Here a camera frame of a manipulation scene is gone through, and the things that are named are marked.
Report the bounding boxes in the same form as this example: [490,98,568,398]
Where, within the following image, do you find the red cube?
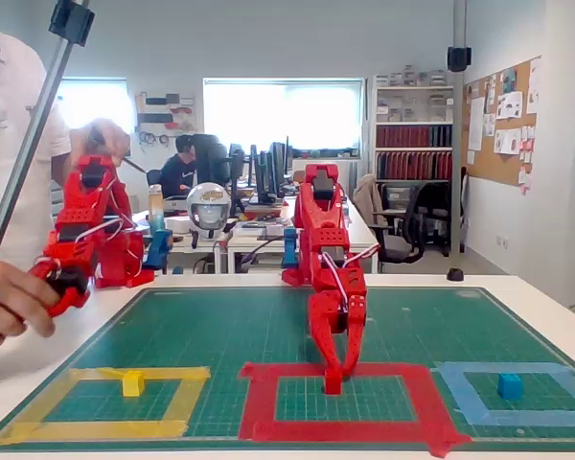
[324,367,343,397]

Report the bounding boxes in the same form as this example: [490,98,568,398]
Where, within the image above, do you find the red leader arm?
[27,153,157,320]

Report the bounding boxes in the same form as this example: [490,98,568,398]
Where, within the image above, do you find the person's left forearm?
[50,138,78,186]

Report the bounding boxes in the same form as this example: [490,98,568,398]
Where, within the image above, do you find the red tape square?
[237,361,474,459]

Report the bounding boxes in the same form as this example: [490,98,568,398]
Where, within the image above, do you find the blue cube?
[496,372,524,401]

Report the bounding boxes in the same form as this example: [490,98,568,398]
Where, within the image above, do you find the blue tape square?
[429,360,575,427]

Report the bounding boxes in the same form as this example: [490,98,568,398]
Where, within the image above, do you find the yellow cube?
[121,369,147,398]

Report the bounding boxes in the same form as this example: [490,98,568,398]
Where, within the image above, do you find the yellow tape square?
[0,365,212,448]

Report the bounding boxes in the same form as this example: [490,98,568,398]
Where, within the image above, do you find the person's left hand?
[69,117,132,169]

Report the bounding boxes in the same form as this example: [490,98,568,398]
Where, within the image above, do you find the person's right hand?
[0,260,63,350]

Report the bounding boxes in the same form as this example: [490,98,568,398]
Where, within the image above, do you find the white office desk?
[74,224,231,277]
[227,189,380,275]

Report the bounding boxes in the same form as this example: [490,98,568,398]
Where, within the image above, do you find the black mesh office chair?
[358,181,427,274]

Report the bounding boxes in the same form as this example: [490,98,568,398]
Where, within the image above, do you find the blue table clamp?
[142,228,174,275]
[283,227,301,269]

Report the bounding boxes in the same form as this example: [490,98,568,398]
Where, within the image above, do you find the beige jacket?
[353,172,384,226]

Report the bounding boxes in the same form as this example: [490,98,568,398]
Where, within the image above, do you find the green cutting mat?
[0,286,575,452]

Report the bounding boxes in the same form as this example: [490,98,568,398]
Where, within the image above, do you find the black computer monitor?
[248,143,268,205]
[266,136,293,200]

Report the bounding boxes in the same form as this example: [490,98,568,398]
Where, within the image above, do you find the white shelf with binders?
[372,72,456,183]

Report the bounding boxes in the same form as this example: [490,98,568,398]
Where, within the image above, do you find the white helmet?
[186,182,232,241]

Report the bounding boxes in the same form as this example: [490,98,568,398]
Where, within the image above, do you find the vertical grey pole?
[451,0,468,255]

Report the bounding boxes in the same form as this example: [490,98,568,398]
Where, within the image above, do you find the large bright window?
[202,77,366,158]

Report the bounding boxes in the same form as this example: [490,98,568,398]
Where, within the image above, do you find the black high-back office chair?
[191,133,231,191]

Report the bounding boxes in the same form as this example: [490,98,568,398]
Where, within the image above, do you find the cork pin board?
[462,56,543,189]

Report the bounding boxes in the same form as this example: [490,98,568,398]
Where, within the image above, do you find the orange blue drink bottle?
[147,184,167,237]

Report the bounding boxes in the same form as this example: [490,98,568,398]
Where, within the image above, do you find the seated person dark shirt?
[158,133,200,200]

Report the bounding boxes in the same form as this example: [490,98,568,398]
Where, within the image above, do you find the black pole clamp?
[446,45,473,74]
[47,0,97,48]

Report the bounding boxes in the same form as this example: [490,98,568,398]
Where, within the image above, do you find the small bright window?
[56,77,129,158]

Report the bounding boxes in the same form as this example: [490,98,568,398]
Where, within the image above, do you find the tilted silver metal pole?
[0,0,91,296]

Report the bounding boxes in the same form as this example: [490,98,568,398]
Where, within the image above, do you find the white shirt person torso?
[0,23,73,356]

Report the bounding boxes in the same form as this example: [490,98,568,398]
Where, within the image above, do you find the white gripper servo cable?
[320,251,351,312]

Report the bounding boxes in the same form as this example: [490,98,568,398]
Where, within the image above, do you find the looping wrist servo cable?
[342,242,381,269]

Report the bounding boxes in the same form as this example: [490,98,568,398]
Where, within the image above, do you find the wall tool rack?
[133,90,197,145]

